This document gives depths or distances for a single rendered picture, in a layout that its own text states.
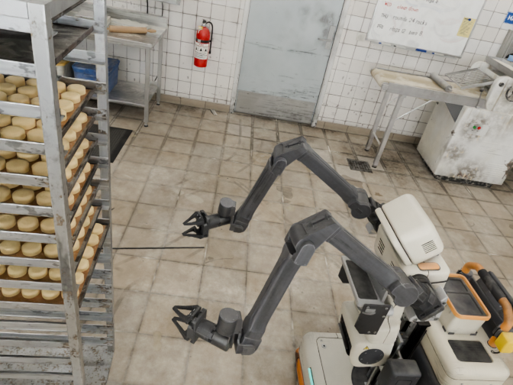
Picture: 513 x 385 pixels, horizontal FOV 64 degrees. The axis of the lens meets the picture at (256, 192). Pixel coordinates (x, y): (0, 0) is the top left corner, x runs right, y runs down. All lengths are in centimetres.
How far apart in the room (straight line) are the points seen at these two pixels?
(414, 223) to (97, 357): 160
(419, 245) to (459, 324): 49
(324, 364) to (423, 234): 102
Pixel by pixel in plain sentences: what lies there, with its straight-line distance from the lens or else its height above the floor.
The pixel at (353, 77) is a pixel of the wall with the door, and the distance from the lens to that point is 513.
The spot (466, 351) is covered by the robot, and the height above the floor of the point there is 81.
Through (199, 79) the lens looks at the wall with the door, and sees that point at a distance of 507.
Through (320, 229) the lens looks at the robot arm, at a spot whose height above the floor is 138.
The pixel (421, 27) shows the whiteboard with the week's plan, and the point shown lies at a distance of 517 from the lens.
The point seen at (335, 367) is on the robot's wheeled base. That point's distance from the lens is 222.
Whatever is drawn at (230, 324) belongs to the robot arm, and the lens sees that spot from 123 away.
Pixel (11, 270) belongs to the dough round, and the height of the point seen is 106.
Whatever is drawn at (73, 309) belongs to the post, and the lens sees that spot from 134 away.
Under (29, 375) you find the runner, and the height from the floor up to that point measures 61.
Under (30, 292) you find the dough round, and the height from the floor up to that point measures 97.
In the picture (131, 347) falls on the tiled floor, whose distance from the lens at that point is 246.
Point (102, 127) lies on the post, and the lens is 147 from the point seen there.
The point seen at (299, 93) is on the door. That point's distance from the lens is 513.
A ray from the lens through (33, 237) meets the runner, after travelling 122.
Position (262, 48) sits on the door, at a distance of 495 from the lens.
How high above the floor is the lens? 201
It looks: 33 degrees down
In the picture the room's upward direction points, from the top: 12 degrees clockwise
